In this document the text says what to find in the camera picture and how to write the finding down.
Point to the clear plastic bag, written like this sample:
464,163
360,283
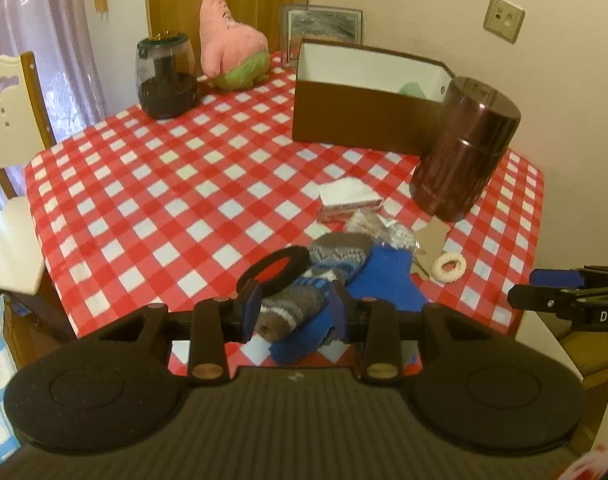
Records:
387,231

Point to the framed grey picture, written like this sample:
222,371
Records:
325,23

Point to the red white checkered tablecloth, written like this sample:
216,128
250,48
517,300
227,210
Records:
131,211

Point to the wooden chair cream seat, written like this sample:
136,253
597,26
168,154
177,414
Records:
25,132

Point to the dark glass jar green lid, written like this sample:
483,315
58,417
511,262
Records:
166,79

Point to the pink starfish plush toy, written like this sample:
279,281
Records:
233,55

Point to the grey striped knit sock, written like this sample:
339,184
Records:
334,257

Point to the beige data wall socket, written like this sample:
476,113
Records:
504,20

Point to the sheer lilac curtain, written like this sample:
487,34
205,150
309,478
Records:
56,31

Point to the black red round disc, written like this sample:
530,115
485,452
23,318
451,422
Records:
276,271

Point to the brown cylindrical canister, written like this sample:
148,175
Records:
478,125

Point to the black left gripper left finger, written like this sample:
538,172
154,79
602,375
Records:
243,314

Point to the brown cardboard box white inside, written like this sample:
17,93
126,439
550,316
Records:
348,96

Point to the white red tissue packet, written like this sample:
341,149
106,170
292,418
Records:
341,198

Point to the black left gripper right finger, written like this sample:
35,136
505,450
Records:
349,317

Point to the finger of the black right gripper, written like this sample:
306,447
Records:
579,296

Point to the green cloth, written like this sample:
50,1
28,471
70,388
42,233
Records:
413,90

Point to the brown cardboard tag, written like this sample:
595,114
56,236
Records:
429,245

